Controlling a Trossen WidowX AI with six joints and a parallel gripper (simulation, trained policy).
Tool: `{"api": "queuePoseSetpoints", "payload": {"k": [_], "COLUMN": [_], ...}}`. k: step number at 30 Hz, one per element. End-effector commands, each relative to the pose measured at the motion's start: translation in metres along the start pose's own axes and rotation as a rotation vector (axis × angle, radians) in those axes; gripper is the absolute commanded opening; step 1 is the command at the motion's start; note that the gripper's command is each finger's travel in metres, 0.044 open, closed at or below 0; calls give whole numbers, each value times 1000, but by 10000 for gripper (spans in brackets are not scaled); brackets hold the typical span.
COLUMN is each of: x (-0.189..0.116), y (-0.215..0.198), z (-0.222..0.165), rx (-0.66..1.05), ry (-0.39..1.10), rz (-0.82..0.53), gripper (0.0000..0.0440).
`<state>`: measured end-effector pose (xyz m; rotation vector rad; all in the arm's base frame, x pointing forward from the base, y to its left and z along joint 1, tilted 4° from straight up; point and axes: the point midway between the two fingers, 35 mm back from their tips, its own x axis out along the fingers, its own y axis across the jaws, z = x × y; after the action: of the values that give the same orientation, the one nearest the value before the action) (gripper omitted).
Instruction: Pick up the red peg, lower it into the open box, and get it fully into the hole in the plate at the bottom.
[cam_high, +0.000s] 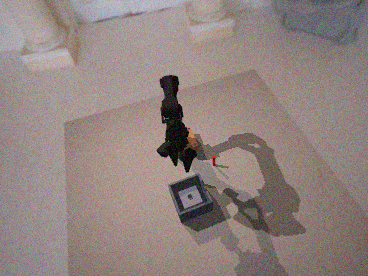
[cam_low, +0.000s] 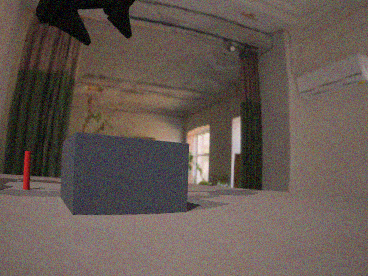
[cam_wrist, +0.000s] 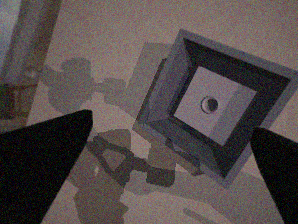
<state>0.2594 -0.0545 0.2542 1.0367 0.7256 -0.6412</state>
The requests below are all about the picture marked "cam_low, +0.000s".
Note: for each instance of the dark grey box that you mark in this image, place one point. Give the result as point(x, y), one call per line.
point(105, 174)

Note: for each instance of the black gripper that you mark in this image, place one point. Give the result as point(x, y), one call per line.
point(63, 14)

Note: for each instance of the red peg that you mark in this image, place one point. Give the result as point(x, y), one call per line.
point(27, 167)

